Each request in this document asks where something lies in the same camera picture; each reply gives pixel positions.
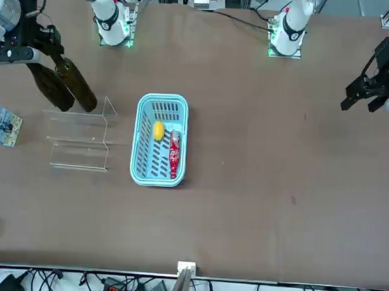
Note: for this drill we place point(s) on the brown high-shoulder wine bottle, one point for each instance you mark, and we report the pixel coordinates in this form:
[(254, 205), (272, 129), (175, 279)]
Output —
[(82, 93)]

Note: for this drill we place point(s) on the light blue plastic basket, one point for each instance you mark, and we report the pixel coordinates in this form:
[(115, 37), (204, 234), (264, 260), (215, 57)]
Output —
[(156, 182)]

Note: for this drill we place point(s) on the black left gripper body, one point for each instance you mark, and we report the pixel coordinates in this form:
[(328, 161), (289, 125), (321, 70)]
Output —
[(383, 59)]

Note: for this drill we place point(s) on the large black power adapter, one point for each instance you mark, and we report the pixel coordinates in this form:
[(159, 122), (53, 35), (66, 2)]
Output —
[(9, 282)]

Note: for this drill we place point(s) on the aluminium profile post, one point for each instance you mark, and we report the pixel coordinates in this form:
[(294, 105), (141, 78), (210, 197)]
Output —
[(181, 285)]

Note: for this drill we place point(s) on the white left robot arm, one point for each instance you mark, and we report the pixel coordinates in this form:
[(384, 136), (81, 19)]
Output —
[(293, 24)]

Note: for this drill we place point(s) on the clear acrylic stepped shelf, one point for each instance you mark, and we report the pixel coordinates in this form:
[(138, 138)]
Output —
[(76, 138)]

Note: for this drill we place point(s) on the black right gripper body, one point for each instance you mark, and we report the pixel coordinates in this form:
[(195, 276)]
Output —
[(23, 18)]

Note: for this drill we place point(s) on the blue printed paper bag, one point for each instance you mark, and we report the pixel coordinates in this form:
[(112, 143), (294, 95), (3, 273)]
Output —
[(5, 126)]

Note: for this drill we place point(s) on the red and black hub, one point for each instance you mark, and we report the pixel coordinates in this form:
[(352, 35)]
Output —
[(113, 286)]

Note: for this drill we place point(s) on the yellow lemon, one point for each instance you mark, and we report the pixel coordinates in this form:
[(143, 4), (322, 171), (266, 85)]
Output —
[(159, 131)]

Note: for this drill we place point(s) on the red printed drink bottle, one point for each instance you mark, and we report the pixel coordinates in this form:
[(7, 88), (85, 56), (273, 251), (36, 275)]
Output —
[(174, 154)]

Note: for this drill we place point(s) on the brown sloped-shoulder wine bottle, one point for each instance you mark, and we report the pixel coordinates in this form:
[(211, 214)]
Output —
[(52, 89)]

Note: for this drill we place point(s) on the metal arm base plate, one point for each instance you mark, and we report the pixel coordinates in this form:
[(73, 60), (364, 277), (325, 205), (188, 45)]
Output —
[(131, 14), (271, 27)]

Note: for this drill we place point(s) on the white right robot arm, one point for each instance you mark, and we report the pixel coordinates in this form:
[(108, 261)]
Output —
[(108, 18)]

